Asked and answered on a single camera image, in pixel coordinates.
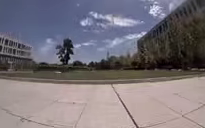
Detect distant line of trees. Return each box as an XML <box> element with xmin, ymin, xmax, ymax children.
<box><xmin>33</xmin><ymin>54</ymin><xmax>140</xmax><ymax>71</ymax></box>

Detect grass lawn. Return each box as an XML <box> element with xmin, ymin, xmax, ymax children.
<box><xmin>0</xmin><ymin>69</ymin><xmax>205</xmax><ymax>81</ymax></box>

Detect grey lawn edge kerb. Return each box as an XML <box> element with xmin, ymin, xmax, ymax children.
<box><xmin>0</xmin><ymin>72</ymin><xmax>205</xmax><ymax>85</ymax></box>

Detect tall dark tree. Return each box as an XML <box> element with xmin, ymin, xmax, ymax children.
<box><xmin>55</xmin><ymin>37</ymin><xmax>75</xmax><ymax>66</ymax></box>

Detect pale concrete slab pavement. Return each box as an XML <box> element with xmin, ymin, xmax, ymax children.
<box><xmin>0</xmin><ymin>74</ymin><xmax>205</xmax><ymax>128</ymax></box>

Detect large curved grey building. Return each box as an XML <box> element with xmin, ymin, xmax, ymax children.
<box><xmin>136</xmin><ymin>0</ymin><xmax>205</xmax><ymax>70</ymax></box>

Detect white building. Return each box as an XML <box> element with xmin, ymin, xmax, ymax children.
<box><xmin>0</xmin><ymin>32</ymin><xmax>34</xmax><ymax>68</ymax></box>

